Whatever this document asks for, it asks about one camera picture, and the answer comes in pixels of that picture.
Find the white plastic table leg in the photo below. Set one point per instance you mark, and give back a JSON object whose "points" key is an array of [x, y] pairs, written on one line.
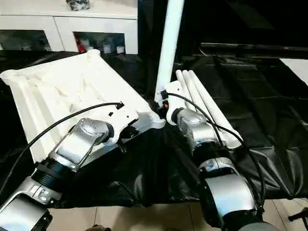
{"points": [[206, 98], [169, 43], [192, 89], [182, 86]]}

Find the white plastic table top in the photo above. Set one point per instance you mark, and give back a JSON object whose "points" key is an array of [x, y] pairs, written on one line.
{"points": [[62, 91]]}

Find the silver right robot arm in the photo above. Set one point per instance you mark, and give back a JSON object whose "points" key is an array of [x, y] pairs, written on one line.
{"points": [[216, 183]]}

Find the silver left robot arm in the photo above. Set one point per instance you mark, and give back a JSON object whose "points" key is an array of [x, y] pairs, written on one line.
{"points": [[72, 144]]}

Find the black work mat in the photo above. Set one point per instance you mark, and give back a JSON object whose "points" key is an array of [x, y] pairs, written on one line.
{"points": [[144, 178]]}

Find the black left robot foot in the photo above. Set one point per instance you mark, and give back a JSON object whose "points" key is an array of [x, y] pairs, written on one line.
{"points": [[100, 228]]}

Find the black furniture with yellow label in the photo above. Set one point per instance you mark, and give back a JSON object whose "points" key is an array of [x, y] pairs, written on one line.
{"points": [[240, 24]]}

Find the white cabinet with glass doors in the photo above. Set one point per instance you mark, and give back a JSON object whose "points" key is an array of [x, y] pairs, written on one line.
{"points": [[67, 26]]}

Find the dark tangled bundle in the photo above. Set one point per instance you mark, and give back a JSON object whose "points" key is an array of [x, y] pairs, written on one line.
{"points": [[78, 4]]}

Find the black metal stand leg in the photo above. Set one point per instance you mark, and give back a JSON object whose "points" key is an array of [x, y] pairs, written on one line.
{"points": [[298, 215]]}

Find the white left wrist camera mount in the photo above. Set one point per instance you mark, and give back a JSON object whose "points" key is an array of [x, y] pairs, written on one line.
{"points": [[122, 118]]}

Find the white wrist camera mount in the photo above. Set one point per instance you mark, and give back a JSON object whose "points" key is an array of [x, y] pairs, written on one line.
{"points": [[174, 94], [122, 118]]}

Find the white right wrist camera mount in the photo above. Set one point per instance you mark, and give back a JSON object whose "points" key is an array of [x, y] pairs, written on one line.
{"points": [[174, 94]]}

